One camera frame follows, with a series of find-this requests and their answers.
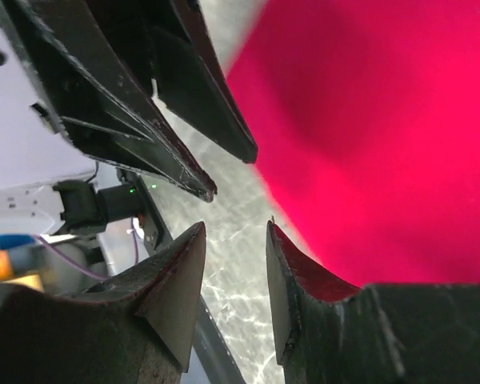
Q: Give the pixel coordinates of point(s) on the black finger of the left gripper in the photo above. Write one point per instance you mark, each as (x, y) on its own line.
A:
(91, 95)
(189, 77)

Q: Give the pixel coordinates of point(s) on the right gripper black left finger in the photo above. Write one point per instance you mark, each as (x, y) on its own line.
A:
(88, 337)

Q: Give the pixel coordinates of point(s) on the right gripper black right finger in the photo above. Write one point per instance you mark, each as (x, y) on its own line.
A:
(329, 331)

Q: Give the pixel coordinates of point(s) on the red t shirt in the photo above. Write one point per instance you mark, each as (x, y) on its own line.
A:
(367, 119)

